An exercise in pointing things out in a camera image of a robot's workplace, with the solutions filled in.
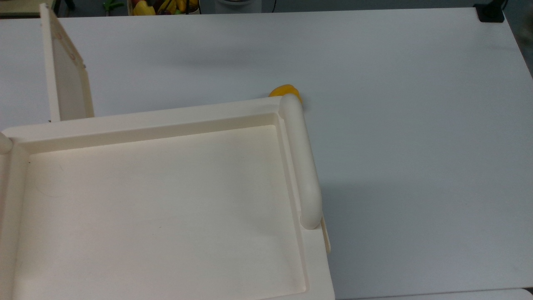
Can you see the black table clamp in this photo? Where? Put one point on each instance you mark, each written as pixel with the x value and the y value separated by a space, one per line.
pixel 489 13

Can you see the yellow bell pepper toy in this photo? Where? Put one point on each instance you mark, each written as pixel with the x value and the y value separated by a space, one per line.
pixel 285 90

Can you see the yellow pepper in basket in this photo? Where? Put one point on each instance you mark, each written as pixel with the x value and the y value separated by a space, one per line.
pixel 143 8

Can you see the toy banana bunch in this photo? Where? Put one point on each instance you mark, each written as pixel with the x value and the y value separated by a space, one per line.
pixel 167 5

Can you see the wooden side table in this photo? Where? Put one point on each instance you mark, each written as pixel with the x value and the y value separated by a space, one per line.
pixel 21 6

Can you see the green toy item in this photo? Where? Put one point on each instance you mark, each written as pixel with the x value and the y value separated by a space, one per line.
pixel 111 6

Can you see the basket of toy fruit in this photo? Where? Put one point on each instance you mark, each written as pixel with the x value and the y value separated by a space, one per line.
pixel 192 9

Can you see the cream cabinet door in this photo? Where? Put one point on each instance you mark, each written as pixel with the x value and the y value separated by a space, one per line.
pixel 66 79

